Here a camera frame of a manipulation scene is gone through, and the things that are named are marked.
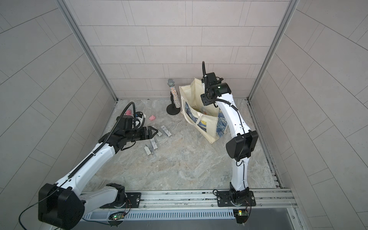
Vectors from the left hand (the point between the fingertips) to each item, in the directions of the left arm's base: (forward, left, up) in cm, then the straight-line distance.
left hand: (156, 130), depth 79 cm
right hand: (+18, -30, +8) cm, 36 cm away
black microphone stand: (+28, -5, -14) cm, 31 cm away
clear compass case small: (-6, +7, -14) cm, 17 cm away
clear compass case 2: (-2, +3, -14) cm, 15 cm away
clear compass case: (+8, -3, -15) cm, 17 cm away
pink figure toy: (+24, +27, -14) cm, 38 cm away
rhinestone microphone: (+28, -7, +11) cm, 31 cm away
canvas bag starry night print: (+4, -29, +5) cm, 29 cm away
